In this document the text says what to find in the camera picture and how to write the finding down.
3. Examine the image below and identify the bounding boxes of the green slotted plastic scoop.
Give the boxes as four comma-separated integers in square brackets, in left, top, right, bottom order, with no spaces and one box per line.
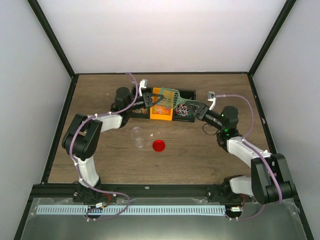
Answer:
[156,87,198,109]

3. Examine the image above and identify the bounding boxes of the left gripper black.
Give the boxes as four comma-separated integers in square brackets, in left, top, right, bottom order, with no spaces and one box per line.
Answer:
[125,92,164,112]

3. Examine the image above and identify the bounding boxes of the clear plastic jar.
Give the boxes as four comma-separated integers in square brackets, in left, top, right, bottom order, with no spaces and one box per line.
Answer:
[130,126,145,149]

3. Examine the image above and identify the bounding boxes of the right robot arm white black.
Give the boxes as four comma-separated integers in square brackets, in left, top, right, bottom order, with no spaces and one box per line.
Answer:
[186,101,297,205]

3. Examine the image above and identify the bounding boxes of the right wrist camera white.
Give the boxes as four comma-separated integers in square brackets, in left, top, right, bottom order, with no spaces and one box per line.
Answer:
[207,91,217,111]

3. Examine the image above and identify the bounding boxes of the black bin with popsicle candies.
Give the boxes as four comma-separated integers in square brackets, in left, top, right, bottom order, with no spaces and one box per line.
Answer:
[130,86,153,119]

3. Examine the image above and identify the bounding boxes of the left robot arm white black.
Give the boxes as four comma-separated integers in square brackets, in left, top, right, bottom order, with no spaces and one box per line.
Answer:
[62,86,165,202]

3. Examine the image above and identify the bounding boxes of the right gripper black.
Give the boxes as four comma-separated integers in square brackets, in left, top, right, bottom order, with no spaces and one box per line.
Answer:
[185,101,225,132]

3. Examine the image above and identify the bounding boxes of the orange bin with gummies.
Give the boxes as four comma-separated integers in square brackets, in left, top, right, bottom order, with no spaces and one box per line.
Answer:
[149,86,176,121]

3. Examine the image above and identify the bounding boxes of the red round lid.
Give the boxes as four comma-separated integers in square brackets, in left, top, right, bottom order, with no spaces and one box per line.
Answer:
[152,139,166,152]

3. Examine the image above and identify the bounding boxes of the black bin with lollipops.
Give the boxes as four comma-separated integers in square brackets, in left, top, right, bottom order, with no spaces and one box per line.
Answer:
[172,89,196,123]

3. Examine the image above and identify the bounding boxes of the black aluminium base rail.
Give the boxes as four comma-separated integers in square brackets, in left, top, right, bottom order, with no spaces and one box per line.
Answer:
[31,183,297,203]

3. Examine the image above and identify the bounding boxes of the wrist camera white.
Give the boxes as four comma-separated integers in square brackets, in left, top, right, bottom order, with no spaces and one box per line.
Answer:
[138,79,148,97]
[207,91,217,111]

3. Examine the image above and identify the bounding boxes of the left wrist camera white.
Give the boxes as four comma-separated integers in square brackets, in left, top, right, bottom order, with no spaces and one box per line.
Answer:
[138,79,148,97]

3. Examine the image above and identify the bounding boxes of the light blue slotted cable duct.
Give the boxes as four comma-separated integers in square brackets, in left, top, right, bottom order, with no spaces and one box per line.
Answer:
[36,205,226,216]

